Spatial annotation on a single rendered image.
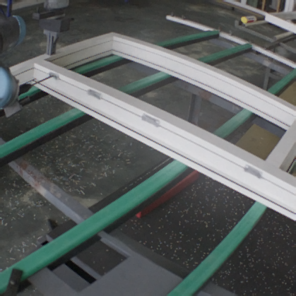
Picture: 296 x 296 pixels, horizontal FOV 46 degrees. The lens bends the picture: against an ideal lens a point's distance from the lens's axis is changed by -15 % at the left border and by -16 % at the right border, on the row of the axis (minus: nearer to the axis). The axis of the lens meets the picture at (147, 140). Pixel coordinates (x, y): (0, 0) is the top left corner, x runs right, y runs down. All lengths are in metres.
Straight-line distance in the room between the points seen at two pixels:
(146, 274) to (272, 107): 0.78
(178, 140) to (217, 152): 0.11
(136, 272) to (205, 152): 0.38
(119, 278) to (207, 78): 0.87
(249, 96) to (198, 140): 0.42
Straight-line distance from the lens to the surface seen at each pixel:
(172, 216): 1.22
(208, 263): 0.73
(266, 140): 1.64
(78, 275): 1.05
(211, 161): 0.95
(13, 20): 0.95
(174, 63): 1.42
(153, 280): 0.70
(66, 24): 1.29
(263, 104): 1.30
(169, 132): 0.98
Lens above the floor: 1.41
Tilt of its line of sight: 32 degrees down
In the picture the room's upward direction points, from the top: 8 degrees clockwise
